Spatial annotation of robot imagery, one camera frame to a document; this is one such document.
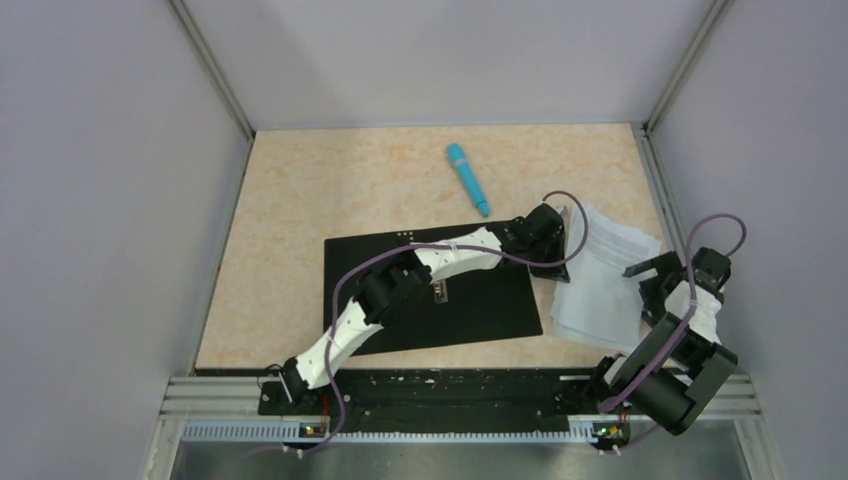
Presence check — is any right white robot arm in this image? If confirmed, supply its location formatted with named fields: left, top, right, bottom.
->
left=586, top=247, right=738, bottom=436

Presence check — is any aluminium corner post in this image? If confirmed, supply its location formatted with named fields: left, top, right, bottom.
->
left=642, top=0, right=735, bottom=136
left=165, top=0, right=256, bottom=143

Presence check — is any turquoise marker pen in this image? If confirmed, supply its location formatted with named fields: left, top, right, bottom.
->
left=446, top=143, right=491, bottom=218

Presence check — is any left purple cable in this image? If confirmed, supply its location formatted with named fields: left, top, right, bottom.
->
left=311, top=190, right=591, bottom=458

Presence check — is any left aluminium corner post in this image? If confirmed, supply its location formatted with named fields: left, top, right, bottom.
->
left=165, top=0, right=256, bottom=143

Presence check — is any aluminium frame rail front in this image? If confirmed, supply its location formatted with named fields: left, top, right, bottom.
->
left=144, top=368, right=786, bottom=479

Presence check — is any white printed paper stack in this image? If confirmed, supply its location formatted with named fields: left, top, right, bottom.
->
left=550, top=205, right=663, bottom=353

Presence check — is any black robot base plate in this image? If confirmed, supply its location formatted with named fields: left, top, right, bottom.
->
left=258, top=368, right=637, bottom=454

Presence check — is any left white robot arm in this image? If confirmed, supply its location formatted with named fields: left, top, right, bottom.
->
left=280, top=203, right=570, bottom=414

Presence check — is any grey black file folder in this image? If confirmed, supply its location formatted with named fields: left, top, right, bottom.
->
left=323, top=224, right=543, bottom=356

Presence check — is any right aluminium corner post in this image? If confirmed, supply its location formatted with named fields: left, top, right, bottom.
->
left=642, top=0, right=735, bottom=136

